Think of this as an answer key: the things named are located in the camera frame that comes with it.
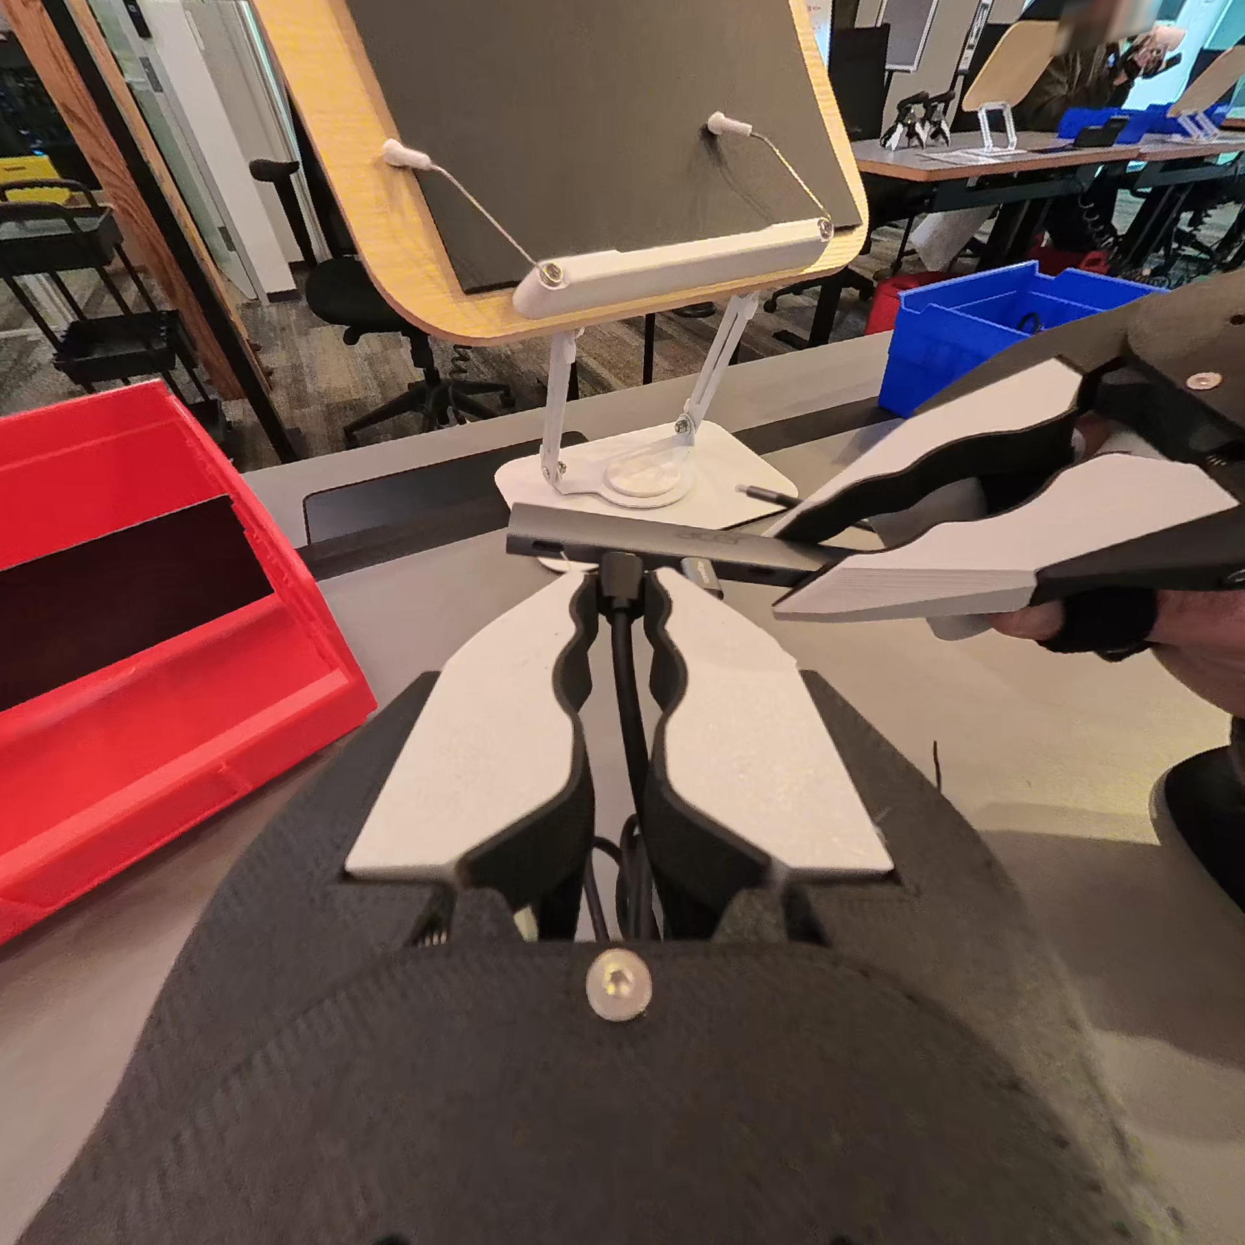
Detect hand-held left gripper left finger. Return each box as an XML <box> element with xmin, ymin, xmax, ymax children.
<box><xmin>344</xmin><ymin>570</ymin><xmax>599</xmax><ymax>884</ymax></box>

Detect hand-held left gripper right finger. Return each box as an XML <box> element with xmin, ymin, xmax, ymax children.
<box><xmin>642</xmin><ymin>566</ymin><xmax>897</xmax><ymax>884</ymax></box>

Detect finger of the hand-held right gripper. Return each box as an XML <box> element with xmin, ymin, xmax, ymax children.
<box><xmin>766</xmin><ymin>354</ymin><xmax>1088</xmax><ymax>548</ymax></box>
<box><xmin>771</xmin><ymin>450</ymin><xmax>1244</xmax><ymax>643</ymax></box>

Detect black usb-c cable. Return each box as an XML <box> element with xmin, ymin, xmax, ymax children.
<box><xmin>581</xmin><ymin>549</ymin><xmax>660</xmax><ymax>942</ymax></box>

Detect grey usb hub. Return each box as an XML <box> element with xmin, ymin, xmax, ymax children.
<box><xmin>504</xmin><ymin>500</ymin><xmax>860</xmax><ymax>591</ymax></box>

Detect red plastic bin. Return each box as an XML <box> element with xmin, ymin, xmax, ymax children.
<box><xmin>0</xmin><ymin>379</ymin><xmax>379</xmax><ymax>947</ymax></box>

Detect person's right hand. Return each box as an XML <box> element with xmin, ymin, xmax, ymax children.
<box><xmin>992</xmin><ymin>585</ymin><xmax>1245</xmax><ymax>723</ymax></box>

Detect blue plastic bin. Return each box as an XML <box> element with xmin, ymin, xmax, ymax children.
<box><xmin>1055</xmin><ymin>102</ymin><xmax>1245</xmax><ymax>146</ymax></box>
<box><xmin>877</xmin><ymin>259</ymin><xmax>1171</xmax><ymax>420</ymax></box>

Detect wooden book stand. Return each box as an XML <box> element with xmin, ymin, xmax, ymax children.
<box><xmin>248</xmin><ymin>0</ymin><xmax>872</xmax><ymax>535</ymax></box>
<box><xmin>959</xmin><ymin>19</ymin><xmax>1069</xmax><ymax>157</ymax></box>
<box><xmin>1165</xmin><ymin>42</ymin><xmax>1245</xmax><ymax>143</ymax></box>

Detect black textured pad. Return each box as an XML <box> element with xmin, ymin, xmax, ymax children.
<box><xmin>1150</xmin><ymin>720</ymin><xmax>1245</xmax><ymax>917</ymax></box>

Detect black office chair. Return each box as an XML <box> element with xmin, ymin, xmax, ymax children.
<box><xmin>249</xmin><ymin>157</ymin><xmax>519</xmax><ymax>450</ymax></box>

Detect black sheet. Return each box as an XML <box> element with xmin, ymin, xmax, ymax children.
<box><xmin>341</xmin><ymin>0</ymin><xmax>867</xmax><ymax>297</ymax></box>

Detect black utility cart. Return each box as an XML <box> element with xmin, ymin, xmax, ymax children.
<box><xmin>0</xmin><ymin>160</ymin><xmax>237</xmax><ymax>394</ymax></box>

